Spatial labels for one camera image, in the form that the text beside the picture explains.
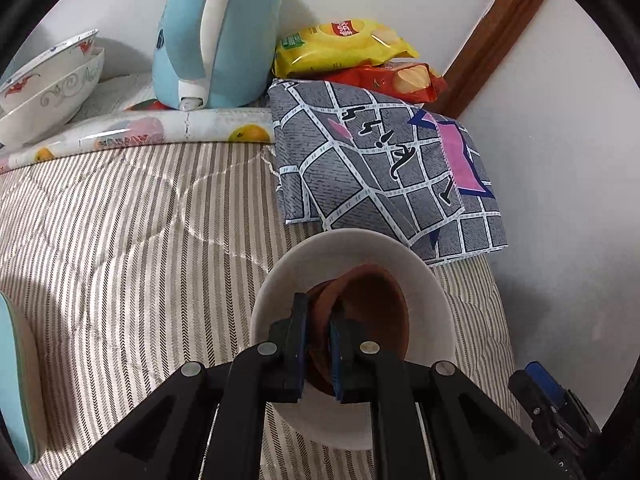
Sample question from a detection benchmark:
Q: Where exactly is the small brown clay bowl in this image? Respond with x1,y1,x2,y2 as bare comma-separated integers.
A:
305,280,335,398

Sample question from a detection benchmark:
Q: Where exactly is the yellow chips bag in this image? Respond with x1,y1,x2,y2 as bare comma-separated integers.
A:
272,18,419,79

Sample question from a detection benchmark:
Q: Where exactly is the striped quilted table cover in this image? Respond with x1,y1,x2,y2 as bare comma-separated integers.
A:
1,142,520,479

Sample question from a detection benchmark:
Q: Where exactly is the white ceramic bowl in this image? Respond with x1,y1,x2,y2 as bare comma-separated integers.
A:
250,229,454,451

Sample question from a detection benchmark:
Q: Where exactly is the light blue electric kettle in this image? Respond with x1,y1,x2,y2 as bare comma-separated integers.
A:
152,0,282,110

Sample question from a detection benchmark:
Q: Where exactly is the brown wooden door frame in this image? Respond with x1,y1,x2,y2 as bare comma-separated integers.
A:
426,0,544,118

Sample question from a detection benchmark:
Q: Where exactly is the white bowl with grey scrolls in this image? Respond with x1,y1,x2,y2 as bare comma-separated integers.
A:
0,47,104,150

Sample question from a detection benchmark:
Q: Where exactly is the grey checked folded cloth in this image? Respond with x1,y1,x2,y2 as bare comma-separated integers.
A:
268,79,508,266

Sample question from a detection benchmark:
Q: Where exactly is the red snack bag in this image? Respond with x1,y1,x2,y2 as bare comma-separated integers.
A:
320,62,448,104

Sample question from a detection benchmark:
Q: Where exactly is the pink square plate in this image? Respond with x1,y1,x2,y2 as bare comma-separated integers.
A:
12,313,48,465

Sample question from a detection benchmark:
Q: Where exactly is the fruit print rolled mat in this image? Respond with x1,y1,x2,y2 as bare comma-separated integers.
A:
1,107,274,174

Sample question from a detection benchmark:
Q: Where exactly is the white bowl with fish pattern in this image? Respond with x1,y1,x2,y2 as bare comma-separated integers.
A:
1,29,99,113

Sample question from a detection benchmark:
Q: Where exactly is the blue square plate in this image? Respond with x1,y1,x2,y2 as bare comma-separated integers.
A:
1,295,39,465

